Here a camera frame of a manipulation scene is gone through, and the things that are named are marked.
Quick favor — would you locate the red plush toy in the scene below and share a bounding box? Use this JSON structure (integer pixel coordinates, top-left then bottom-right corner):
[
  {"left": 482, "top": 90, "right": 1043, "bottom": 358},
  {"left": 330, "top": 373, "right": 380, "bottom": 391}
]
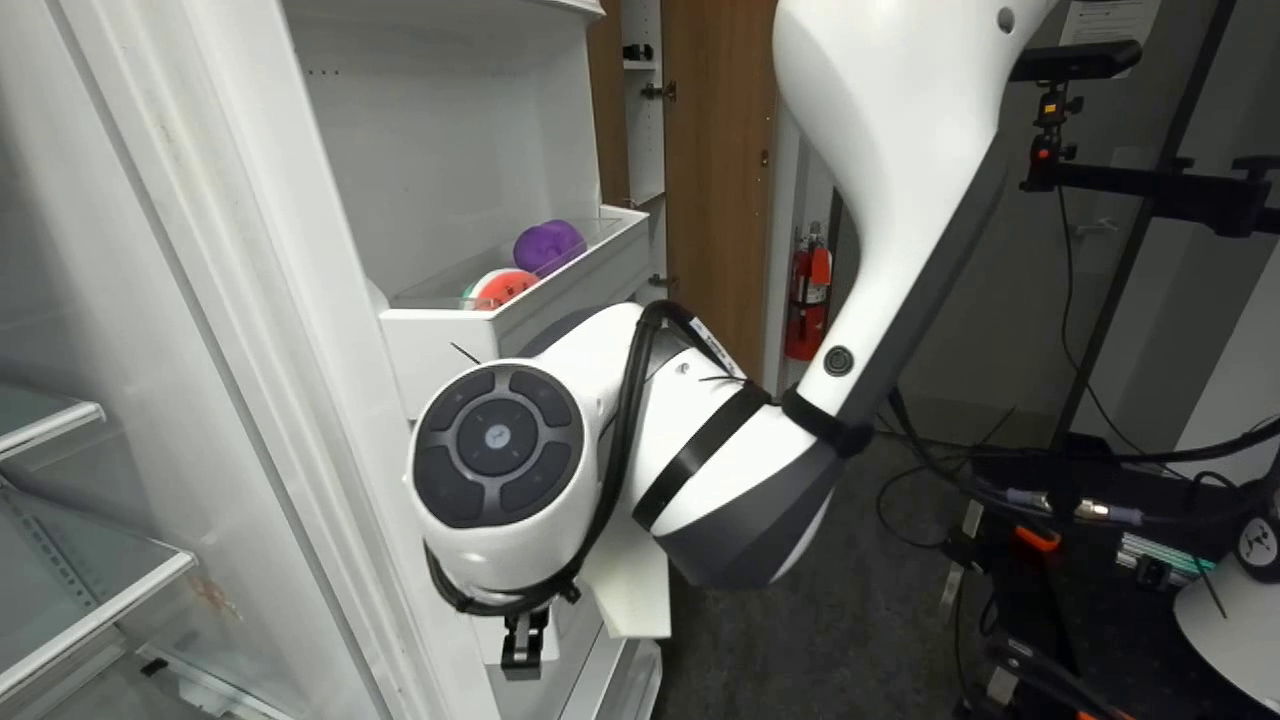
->
[{"left": 462, "top": 262, "right": 545, "bottom": 316}]

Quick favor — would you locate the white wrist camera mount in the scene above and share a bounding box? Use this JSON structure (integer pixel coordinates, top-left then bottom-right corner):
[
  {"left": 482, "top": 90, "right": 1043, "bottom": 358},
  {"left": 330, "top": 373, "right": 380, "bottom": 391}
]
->
[{"left": 579, "top": 518, "right": 678, "bottom": 643}]

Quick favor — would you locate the purple plush toy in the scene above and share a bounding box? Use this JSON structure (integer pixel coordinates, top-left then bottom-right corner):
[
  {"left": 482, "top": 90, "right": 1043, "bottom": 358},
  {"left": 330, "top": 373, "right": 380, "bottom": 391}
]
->
[{"left": 508, "top": 217, "right": 591, "bottom": 282}]

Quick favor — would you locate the white fridge body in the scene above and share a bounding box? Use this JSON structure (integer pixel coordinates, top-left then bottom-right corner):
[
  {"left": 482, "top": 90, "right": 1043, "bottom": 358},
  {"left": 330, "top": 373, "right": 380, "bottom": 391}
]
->
[{"left": 0, "top": 0, "right": 393, "bottom": 720}]

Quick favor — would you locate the glass fridge shelf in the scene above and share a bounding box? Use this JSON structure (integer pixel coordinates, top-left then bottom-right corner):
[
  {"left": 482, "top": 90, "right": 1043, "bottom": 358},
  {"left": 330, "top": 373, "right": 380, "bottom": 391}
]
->
[
  {"left": 0, "top": 381, "right": 112, "bottom": 469},
  {"left": 0, "top": 479, "right": 201, "bottom": 708}
]

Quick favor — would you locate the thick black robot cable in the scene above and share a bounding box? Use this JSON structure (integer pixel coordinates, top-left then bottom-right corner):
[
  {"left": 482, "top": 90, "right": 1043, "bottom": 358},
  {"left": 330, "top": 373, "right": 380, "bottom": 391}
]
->
[{"left": 877, "top": 384, "right": 1280, "bottom": 512}]

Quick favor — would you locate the black equipment cart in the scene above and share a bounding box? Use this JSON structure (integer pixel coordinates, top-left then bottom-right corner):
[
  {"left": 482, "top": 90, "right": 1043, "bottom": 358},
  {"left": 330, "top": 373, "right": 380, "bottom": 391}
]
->
[{"left": 931, "top": 440, "right": 1280, "bottom": 720}]

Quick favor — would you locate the white fridge door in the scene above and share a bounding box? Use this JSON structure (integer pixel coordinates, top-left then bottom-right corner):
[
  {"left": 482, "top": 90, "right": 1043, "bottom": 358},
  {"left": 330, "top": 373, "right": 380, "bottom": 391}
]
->
[{"left": 46, "top": 0, "right": 673, "bottom": 720}]

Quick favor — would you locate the white round lamp shade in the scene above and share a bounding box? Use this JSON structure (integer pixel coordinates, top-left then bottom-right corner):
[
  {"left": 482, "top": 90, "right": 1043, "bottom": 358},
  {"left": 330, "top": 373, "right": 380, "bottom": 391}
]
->
[{"left": 1167, "top": 547, "right": 1280, "bottom": 720}]

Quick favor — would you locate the black camera stand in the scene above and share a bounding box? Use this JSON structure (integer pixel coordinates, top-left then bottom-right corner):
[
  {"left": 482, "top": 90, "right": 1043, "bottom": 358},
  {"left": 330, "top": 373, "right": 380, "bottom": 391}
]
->
[{"left": 1014, "top": 0, "right": 1280, "bottom": 453}]

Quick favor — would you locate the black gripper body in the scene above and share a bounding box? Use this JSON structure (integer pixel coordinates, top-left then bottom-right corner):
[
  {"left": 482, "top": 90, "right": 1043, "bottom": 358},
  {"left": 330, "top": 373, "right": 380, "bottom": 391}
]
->
[{"left": 496, "top": 598, "right": 559, "bottom": 682}]

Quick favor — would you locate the white fridge door bin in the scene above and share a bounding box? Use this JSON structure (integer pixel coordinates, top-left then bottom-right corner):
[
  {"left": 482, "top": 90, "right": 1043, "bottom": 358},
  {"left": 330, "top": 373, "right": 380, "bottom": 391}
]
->
[
  {"left": 372, "top": 201, "right": 660, "bottom": 426},
  {"left": 482, "top": 623, "right": 667, "bottom": 720},
  {"left": 591, "top": 634, "right": 673, "bottom": 720}
]

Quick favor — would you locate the red fire extinguisher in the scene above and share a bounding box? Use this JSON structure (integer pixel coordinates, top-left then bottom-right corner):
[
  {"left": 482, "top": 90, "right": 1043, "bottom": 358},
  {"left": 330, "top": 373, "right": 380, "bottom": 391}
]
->
[{"left": 780, "top": 218, "right": 840, "bottom": 366}]

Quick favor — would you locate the brown wooden cabinet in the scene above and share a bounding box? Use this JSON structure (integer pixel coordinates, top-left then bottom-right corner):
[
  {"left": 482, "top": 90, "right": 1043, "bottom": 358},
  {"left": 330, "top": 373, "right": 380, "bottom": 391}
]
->
[{"left": 584, "top": 0, "right": 791, "bottom": 391}]

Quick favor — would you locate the black stereo camera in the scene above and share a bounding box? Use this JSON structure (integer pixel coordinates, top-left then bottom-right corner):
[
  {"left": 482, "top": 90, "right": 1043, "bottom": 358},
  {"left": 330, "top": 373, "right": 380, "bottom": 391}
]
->
[{"left": 1006, "top": 37, "right": 1148, "bottom": 86}]

